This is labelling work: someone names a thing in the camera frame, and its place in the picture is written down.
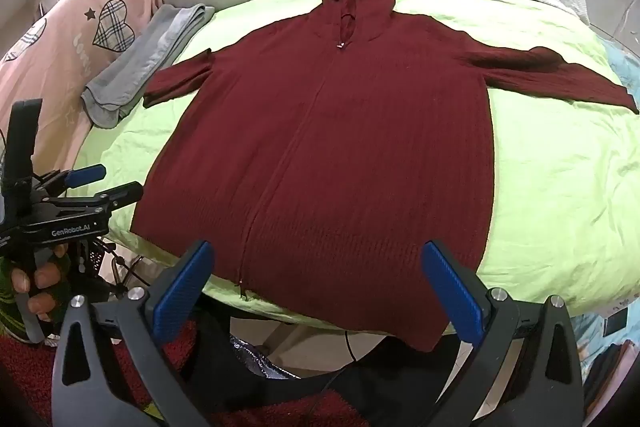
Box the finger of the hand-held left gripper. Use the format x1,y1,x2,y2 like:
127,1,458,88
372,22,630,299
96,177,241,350
34,163,107,198
47,181,145,220

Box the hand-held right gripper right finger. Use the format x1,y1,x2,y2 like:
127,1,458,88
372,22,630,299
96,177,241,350
421,241,586,427

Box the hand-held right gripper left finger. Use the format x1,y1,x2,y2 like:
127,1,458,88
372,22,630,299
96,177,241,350
51,239,236,427

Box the dark red hooded sweater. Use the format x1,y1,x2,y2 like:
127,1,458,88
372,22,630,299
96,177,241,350
131,0,640,353

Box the person's left hand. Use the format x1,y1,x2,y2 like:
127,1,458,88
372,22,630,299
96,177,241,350
0,243,73,340

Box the silver foil bag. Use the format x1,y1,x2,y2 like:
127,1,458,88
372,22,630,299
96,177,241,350
229,332,301,382

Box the pink heart-patterned pillow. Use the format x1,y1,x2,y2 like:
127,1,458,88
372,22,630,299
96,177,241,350
0,0,168,168

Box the grey folded cloth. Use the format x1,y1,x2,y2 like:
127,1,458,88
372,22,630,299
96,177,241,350
82,3,216,130

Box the light green bed sheet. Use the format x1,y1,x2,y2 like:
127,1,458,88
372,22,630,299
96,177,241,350
72,0,640,323

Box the red rug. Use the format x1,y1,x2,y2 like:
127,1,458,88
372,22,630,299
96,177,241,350
0,317,361,427

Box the printed blue cloth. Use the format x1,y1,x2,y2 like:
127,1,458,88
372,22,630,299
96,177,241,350
572,292,640,413

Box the black cable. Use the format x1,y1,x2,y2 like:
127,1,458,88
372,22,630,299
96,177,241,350
307,329,357,427

